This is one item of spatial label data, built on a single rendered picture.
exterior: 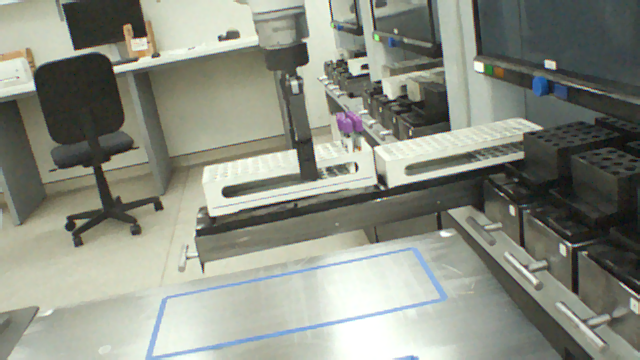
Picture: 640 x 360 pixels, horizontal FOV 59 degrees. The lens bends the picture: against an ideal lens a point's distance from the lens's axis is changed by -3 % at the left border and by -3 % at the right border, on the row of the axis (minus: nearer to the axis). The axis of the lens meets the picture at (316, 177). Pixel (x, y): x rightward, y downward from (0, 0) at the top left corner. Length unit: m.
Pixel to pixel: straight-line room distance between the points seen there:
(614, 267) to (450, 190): 0.40
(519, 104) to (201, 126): 3.60
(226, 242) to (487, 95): 0.58
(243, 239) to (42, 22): 3.84
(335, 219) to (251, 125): 3.62
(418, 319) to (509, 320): 0.09
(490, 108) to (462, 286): 0.57
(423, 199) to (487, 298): 0.40
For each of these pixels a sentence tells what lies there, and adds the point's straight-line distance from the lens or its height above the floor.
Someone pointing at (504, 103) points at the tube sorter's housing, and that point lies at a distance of 1.22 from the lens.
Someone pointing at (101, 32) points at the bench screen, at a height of 1.12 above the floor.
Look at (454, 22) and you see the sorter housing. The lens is 1.31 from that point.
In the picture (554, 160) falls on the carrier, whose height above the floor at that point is 0.86.
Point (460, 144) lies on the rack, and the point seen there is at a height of 0.86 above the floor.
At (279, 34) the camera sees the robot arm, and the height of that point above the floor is 1.11.
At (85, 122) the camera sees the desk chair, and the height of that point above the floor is 0.69.
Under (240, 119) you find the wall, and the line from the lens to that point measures 4.60.
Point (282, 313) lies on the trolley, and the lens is 0.71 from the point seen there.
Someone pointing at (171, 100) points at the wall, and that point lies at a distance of 4.59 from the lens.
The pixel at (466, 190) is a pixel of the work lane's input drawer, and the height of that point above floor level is 0.79.
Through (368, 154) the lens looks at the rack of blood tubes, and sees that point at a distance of 1.01.
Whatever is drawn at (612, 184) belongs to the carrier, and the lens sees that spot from 0.85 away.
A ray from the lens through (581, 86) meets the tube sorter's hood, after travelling 0.85.
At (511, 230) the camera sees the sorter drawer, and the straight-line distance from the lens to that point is 0.99.
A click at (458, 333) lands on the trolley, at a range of 0.63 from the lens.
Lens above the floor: 1.18
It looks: 18 degrees down
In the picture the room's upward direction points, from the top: 10 degrees counter-clockwise
